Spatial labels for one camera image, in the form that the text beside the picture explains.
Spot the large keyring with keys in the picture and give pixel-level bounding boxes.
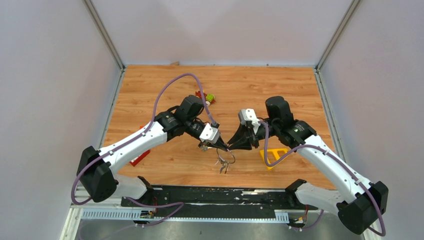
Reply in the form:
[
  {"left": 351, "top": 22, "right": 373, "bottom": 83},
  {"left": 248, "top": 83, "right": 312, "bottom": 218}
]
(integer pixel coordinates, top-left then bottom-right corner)
[{"left": 215, "top": 148, "right": 236, "bottom": 174}]

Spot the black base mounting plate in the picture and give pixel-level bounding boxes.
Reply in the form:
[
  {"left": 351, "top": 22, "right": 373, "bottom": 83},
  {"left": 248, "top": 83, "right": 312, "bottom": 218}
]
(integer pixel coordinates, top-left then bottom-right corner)
[{"left": 138, "top": 184, "right": 317, "bottom": 211}]

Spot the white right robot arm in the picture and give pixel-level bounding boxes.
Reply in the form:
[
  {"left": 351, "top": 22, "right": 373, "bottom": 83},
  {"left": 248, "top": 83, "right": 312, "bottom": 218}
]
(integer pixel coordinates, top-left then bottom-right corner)
[{"left": 228, "top": 96, "right": 389, "bottom": 237}]

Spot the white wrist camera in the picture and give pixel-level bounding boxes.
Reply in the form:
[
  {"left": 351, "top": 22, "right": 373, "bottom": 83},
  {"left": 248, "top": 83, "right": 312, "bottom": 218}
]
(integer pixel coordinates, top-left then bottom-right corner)
[
  {"left": 199, "top": 123, "right": 221, "bottom": 144},
  {"left": 238, "top": 108, "right": 261, "bottom": 132}
]

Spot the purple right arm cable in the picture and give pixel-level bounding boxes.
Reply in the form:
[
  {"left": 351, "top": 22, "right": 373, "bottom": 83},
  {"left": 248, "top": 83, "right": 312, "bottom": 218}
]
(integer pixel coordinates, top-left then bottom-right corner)
[{"left": 259, "top": 120, "right": 387, "bottom": 237}]

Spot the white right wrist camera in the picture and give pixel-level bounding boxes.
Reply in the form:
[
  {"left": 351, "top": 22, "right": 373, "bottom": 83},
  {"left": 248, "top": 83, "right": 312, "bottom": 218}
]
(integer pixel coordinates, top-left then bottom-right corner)
[{"left": 238, "top": 108, "right": 261, "bottom": 132}]

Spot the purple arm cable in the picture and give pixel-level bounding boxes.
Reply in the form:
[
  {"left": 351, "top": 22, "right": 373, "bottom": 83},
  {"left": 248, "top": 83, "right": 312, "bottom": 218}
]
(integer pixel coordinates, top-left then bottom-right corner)
[
  {"left": 259, "top": 120, "right": 387, "bottom": 237},
  {"left": 70, "top": 73, "right": 220, "bottom": 206}
]

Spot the red lego brick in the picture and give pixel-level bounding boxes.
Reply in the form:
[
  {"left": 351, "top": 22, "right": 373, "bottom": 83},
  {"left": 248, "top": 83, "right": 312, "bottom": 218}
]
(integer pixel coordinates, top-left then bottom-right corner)
[{"left": 128, "top": 125, "right": 151, "bottom": 167}]

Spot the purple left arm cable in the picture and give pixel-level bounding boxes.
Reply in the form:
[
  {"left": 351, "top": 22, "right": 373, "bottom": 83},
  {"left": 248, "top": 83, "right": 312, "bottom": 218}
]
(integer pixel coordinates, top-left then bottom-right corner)
[{"left": 70, "top": 73, "right": 220, "bottom": 206}]

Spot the red lego toy car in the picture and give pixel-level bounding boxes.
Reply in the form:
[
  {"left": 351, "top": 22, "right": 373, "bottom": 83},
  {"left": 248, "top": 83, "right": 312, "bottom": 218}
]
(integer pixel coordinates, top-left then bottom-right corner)
[{"left": 195, "top": 91, "right": 216, "bottom": 106}]

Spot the yellow triangle block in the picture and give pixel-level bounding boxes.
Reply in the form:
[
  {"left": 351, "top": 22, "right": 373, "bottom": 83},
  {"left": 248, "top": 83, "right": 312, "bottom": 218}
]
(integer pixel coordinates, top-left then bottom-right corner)
[{"left": 259, "top": 148, "right": 289, "bottom": 171}]

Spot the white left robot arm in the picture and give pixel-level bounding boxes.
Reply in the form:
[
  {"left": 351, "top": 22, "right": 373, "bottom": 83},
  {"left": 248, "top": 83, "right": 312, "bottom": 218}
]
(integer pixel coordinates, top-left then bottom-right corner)
[{"left": 76, "top": 95, "right": 228, "bottom": 207}]

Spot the white slotted cable duct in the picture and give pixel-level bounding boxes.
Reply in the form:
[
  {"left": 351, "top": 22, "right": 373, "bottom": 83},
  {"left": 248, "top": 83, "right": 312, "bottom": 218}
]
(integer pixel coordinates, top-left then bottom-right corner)
[{"left": 81, "top": 208, "right": 290, "bottom": 223}]

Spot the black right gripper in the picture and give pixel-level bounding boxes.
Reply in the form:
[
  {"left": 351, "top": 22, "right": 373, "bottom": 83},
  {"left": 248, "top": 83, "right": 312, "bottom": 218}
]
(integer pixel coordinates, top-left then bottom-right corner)
[{"left": 226, "top": 119, "right": 279, "bottom": 150}]

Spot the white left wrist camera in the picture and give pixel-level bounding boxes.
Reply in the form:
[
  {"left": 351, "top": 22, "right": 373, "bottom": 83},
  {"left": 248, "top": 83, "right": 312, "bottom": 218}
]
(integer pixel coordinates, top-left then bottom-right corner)
[{"left": 199, "top": 123, "right": 221, "bottom": 144}]

